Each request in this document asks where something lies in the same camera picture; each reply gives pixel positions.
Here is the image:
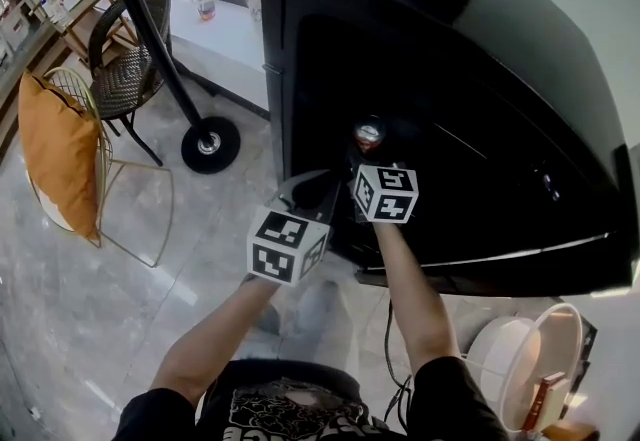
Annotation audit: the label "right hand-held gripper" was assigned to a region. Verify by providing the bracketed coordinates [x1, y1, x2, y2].
[343, 148, 419, 225]

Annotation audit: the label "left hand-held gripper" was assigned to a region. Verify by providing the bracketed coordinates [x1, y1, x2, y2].
[246, 168, 344, 288]

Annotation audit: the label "orange drink can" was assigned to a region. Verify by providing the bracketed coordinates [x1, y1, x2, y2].
[352, 116, 389, 155]

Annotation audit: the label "black cabinet fridge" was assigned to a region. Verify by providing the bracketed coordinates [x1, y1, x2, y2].
[258, 0, 640, 298]

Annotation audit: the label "person's left forearm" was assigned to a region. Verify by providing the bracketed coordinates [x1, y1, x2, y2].
[149, 276, 281, 405]

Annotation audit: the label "person's right forearm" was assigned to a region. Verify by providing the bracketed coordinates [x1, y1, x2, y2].
[372, 221, 464, 375]

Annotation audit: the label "black coat rack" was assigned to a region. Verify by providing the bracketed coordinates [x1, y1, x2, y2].
[76, 0, 242, 175]

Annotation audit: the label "person's right white shoe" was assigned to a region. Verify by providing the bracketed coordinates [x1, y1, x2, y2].
[299, 278, 341, 325]

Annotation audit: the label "person's grey trousers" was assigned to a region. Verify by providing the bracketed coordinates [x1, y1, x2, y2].
[249, 308, 351, 365]

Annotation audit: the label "white window ledge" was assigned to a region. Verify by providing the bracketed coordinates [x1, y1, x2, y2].
[167, 0, 271, 120]

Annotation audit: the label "person's black printed t-shirt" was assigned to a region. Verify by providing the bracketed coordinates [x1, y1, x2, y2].
[112, 356, 511, 441]

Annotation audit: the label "white round tub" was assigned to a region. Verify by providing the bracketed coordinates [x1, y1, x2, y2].
[464, 302, 585, 433]

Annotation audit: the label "dark wicker chair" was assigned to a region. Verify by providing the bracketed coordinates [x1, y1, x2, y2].
[88, 0, 174, 168]

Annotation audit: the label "plastic cup with straw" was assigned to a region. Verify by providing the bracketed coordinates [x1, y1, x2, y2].
[192, 0, 217, 23]

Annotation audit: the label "orange cushion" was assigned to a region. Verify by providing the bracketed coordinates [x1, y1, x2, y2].
[18, 71, 101, 241]

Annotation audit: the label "red book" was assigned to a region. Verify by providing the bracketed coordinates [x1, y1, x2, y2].
[522, 371, 566, 433]

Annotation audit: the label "cream book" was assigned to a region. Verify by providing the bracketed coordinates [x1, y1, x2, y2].
[539, 378, 569, 425]

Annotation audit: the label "wooden shelf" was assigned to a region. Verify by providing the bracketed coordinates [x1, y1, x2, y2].
[0, 0, 136, 80]

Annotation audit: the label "thick black cable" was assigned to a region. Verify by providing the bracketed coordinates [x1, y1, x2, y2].
[382, 298, 414, 430]

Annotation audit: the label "gold wire chair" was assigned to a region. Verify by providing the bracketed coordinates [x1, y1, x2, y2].
[24, 66, 175, 269]

